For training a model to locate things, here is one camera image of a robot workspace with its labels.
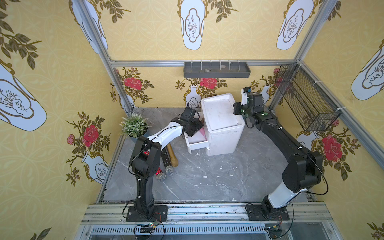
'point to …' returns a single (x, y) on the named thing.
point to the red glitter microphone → (160, 176)
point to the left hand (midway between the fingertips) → (201, 126)
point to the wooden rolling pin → (173, 160)
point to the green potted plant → (134, 125)
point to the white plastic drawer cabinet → (224, 127)
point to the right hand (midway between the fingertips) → (231, 106)
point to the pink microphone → (202, 130)
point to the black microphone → (169, 169)
